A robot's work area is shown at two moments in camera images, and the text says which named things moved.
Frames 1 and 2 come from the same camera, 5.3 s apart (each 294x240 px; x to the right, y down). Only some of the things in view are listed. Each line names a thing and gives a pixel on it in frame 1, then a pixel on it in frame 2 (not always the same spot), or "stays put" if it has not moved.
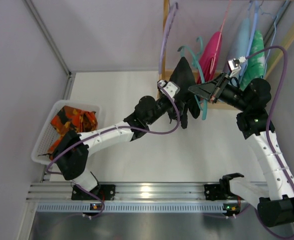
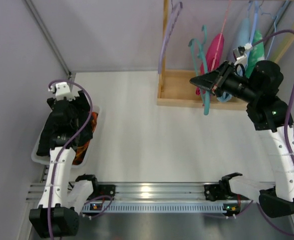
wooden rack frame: [219, 105] stays put
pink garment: [210, 58] stays put
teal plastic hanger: [202, 106] → [207, 93]
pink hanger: [212, 61] stays put
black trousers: [183, 77] → [68, 126]
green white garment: [256, 66] stays put
